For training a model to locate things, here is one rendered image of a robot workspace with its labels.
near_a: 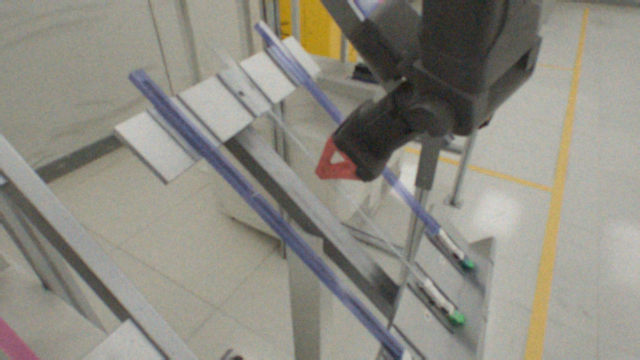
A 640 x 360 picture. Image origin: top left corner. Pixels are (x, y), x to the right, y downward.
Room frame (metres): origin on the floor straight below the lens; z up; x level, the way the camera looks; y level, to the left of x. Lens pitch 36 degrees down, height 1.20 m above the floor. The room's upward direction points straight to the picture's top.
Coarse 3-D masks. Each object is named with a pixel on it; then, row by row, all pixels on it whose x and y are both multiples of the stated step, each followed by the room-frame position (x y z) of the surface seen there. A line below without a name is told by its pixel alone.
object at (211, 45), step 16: (208, 48) 0.46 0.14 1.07; (224, 64) 0.45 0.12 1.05; (240, 80) 0.44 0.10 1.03; (256, 96) 0.43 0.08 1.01; (272, 112) 0.42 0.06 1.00; (288, 128) 0.42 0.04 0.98; (304, 144) 0.41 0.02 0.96; (336, 192) 0.38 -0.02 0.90; (352, 208) 0.37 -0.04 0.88; (368, 224) 0.36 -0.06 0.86; (384, 240) 0.35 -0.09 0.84; (400, 256) 0.34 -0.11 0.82; (416, 272) 0.33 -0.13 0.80
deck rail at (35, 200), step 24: (0, 144) 0.31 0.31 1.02; (0, 168) 0.29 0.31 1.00; (24, 168) 0.30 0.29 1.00; (24, 192) 0.28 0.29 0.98; (48, 192) 0.29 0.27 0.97; (48, 216) 0.27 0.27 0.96; (72, 216) 0.28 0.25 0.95; (48, 240) 0.29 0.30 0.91; (72, 240) 0.26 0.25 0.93; (72, 264) 0.27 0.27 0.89; (96, 264) 0.25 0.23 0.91; (96, 288) 0.25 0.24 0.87; (120, 288) 0.24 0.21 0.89; (120, 312) 0.24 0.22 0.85; (144, 312) 0.23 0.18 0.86; (168, 336) 0.22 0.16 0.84
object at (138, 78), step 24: (144, 72) 0.37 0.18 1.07; (144, 96) 0.35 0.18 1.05; (168, 96) 0.36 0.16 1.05; (168, 120) 0.34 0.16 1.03; (192, 144) 0.33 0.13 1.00; (216, 168) 0.32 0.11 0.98; (240, 192) 0.31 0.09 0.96; (264, 216) 0.29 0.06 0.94; (288, 240) 0.28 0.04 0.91; (312, 264) 0.27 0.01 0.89; (336, 288) 0.26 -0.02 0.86; (360, 312) 0.25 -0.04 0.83; (384, 336) 0.23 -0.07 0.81
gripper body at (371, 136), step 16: (384, 96) 0.36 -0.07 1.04; (368, 112) 0.36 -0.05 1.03; (384, 112) 0.34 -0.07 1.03; (352, 128) 0.36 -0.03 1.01; (368, 128) 0.35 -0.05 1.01; (384, 128) 0.34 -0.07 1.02; (400, 128) 0.33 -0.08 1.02; (336, 144) 0.33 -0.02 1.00; (352, 144) 0.33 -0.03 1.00; (368, 144) 0.34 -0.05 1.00; (384, 144) 0.34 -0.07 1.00; (400, 144) 0.34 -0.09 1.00; (368, 160) 0.33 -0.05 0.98; (384, 160) 0.35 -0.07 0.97; (368, 176) 0.32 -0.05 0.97
